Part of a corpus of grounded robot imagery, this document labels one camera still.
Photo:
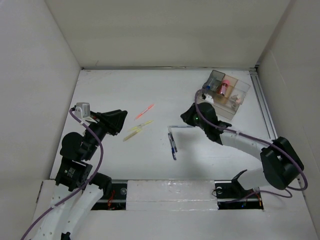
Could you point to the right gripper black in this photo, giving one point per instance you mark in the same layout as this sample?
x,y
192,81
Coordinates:
x,y
187,115

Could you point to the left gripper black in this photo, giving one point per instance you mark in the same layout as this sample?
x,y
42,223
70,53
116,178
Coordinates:
x,y
112,121

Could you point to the thin blue refill pen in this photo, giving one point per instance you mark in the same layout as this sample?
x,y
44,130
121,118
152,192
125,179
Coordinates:
x,y
179,126

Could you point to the white correction fluid bottle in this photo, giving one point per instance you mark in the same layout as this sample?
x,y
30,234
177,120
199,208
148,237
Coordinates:
x,y
209,83

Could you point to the black blue gel pen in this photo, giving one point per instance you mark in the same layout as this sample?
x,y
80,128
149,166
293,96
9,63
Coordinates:
x,y
173,142

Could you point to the blue ballpoint pen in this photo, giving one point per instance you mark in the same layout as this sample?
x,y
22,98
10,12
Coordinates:
x,y
173,152

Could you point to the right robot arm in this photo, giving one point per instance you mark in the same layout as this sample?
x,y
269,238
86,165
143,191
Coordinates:
x,y
280,162

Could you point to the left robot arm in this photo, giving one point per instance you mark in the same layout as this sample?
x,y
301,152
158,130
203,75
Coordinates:
x,y
79,186

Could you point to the clear plastic desk organizer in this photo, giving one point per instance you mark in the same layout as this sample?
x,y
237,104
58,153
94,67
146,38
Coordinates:
x,y
223,105

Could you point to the pale yellow pen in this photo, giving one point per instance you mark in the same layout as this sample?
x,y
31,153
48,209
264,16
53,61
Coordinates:
x,y
131,135

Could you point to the yellow highlighter pen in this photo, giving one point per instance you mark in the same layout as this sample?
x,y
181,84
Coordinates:
x,y
140,126

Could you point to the orange pink pen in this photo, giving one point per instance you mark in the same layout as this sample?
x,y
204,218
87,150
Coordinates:
x,y
144,111

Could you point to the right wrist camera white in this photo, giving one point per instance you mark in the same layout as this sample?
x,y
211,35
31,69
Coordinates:
x,y
207,98

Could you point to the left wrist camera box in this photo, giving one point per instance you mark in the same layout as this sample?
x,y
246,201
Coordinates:
x,y
82,110

